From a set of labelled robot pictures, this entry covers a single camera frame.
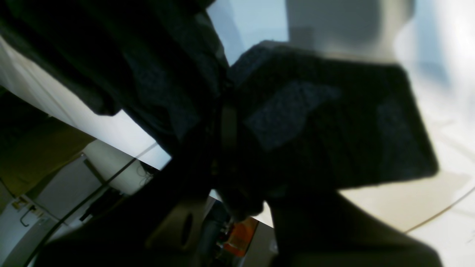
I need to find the black t-shirt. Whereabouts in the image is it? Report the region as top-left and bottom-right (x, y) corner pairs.
(1, 0), (438, 218)

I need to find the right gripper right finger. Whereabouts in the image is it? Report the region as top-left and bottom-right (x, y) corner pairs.
(266, 189), (442, 267)

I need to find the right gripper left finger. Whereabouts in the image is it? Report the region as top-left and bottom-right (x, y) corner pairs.
(34, 148), (230, 267)

